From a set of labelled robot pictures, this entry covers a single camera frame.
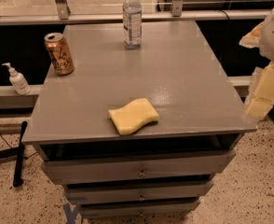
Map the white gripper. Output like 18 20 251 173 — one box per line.
239 8 274 119

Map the clear plastic water bottle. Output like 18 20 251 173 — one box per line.
122 0 142 49

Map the yellow sponge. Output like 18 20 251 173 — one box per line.
108 98 159 135

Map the white pump dispenser bottle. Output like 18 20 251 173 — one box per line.
3 63 31 95

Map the top grey drawer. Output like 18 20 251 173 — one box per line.
41 149 236 185

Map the grey drawer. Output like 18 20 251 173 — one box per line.
78 198 199 218
64 180 213 204
41 149 236 185

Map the grey drawer cabinet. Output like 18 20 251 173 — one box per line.
21 20 258 220

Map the bottom grey drawer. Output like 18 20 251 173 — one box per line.
78 198 199 218

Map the gold soda can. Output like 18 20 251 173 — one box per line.
44 33 75 76

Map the middle grey drawer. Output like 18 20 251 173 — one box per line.
64 180 213 204

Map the black stand leg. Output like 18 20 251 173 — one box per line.
0 121 27 188

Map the metal window rail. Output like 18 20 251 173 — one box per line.
0 0 274 27

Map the black cable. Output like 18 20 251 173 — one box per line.
0 122 14 149

